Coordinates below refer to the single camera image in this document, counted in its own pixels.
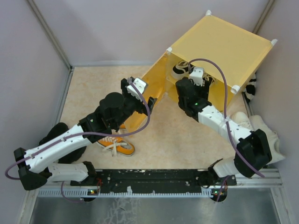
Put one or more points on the yellow shoe cabinet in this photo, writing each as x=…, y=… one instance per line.
x=225, y=51

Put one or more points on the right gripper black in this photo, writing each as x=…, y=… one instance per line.
x=206, y=87

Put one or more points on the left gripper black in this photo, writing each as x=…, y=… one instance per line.
x=139, y=102

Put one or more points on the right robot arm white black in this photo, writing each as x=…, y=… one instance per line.
x=252, y=149

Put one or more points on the grey cable duct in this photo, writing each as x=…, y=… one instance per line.
x=128, y=193

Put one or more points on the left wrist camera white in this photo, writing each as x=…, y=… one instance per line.
x=136, y=85

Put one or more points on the orange sneaker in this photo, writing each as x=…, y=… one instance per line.
x=122, y=126
x=117, y=145

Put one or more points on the yellow cabinet door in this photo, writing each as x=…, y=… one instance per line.
x=155, y=78

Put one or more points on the black white striped slipper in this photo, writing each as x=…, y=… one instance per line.
x=250, y=89

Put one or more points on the black white sneaker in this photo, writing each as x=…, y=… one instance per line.
x=180, y=70
x=209, y=79

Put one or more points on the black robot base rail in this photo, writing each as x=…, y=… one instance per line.
x=147, y=181

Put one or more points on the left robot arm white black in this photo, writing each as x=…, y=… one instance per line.
x=39, y=165

